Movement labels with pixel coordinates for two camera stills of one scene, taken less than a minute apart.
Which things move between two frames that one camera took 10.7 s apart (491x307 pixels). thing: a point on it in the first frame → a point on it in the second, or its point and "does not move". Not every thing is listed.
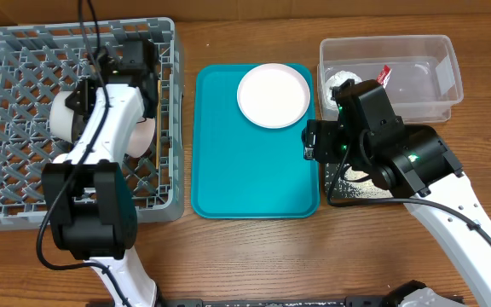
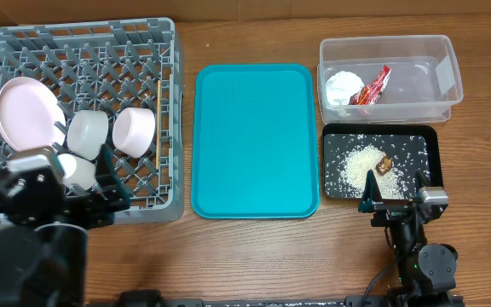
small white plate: [141, 137] does not move
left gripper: [89, 88] → [100, 213]
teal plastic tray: [240, 170] does not move
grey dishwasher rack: [16, 71] does not move
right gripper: [309, 142] → [397, 205]
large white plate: [274, 95] → [28, 114]
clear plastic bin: [424, 83] does not move
